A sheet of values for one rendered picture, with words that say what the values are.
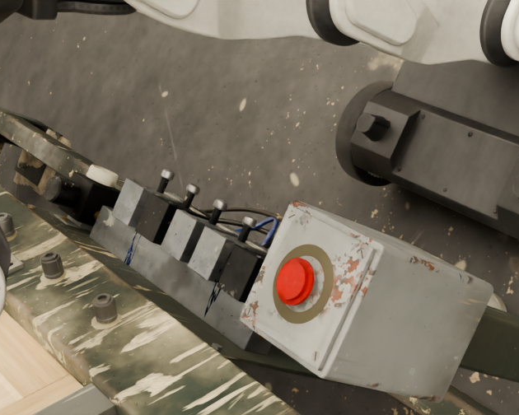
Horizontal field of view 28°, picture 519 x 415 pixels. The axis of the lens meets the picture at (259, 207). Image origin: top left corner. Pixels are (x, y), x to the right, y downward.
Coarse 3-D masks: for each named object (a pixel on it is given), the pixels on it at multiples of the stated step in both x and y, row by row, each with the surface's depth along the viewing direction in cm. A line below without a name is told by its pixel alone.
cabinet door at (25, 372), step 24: (0, 336) 120; (24, 336) 120; (0, 360) 116; (24, 360) 116; (48, 360) 115; (0, 384) 113; (24, 384) 112; (48, 384) 111; (72, 384) 111; (0, 408) 109; (24, 408) 108
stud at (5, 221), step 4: (4, 212) 134; (0, 216) 134; (4, 216) 133; (8, 216) 134; (0, 220) 133; (4, 220) 133; (8, 220) 133; (0, 224) 133; (4, 224) 133; (8, 224) 133; (12, 224) 134; (4, 228) 133; (8, 228) 133; (12, 228) 134; (4, 232) 133; (8, 232) 134; (12, 232) 134; (8, 236) 134
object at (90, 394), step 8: (80, 392) 106; (88, 392) 106; (96, 392) 106; (64, 400) 105; (72, 400) 105; (80, 400) 105; (88, 400) 105; (96, 400) 105; (104, 400) 104; (48, 408) 104; (56, 408) 104; (64, 408) 104; (72, 408) 104; (80, 408) 104; (88, 408) 104; (96, 408) 104; (104, 408) 103; (112, 408) 104
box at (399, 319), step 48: (288, 240) 89; (336, 240) 85; (384, 240) 88; (336, 288) 84; (384, 288) 84; (432, 288) 88; (480, 288) 92; (288, 336) 86; (336, 336) 83; (384, 336) 86; (432, 336) 90; (384, 384) 88; (432, 384) 92
